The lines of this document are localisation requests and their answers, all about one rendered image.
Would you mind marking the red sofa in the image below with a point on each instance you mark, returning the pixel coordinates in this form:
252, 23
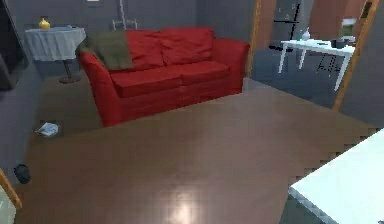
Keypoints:
173, 76

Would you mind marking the olive green blanket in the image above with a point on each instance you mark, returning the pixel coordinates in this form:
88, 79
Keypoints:
111, 50

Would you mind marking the grey fridge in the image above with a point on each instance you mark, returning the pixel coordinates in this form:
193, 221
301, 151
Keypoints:
288, 23

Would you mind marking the teal bottle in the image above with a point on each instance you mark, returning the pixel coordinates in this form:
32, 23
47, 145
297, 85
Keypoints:
299, 35

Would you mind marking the white bottle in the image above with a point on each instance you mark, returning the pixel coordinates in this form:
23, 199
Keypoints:
306, 34

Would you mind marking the white rectangular table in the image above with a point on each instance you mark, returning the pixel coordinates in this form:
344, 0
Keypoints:
316, 47

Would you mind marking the round table with white cloth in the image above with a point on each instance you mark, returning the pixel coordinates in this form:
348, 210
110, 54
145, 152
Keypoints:
55, 43

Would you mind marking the black box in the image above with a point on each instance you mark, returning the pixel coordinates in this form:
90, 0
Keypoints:
337, 43

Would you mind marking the yellow vase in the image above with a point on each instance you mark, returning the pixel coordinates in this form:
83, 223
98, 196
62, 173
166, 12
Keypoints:
44, 24

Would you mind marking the small black round object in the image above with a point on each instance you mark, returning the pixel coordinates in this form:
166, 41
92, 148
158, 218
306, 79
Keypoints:
22, 173

